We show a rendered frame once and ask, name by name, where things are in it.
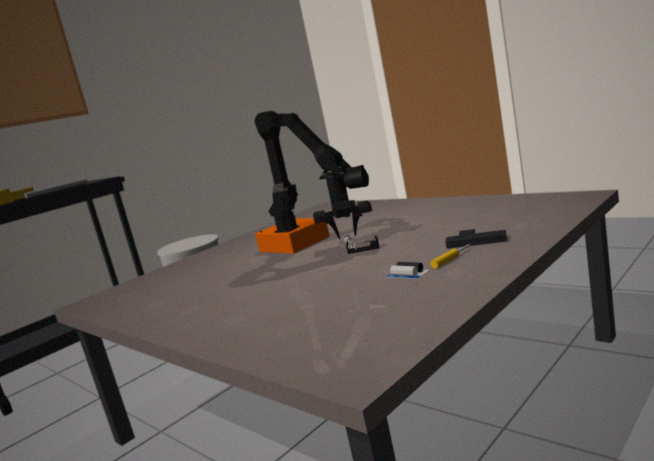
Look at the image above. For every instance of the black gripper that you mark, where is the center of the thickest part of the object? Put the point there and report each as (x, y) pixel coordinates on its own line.
(327, 217)

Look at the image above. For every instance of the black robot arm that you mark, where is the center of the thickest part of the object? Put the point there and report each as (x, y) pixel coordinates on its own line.
(284, 194)

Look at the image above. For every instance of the yellow screwdriver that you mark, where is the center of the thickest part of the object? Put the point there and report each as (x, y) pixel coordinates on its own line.
(445, 258)

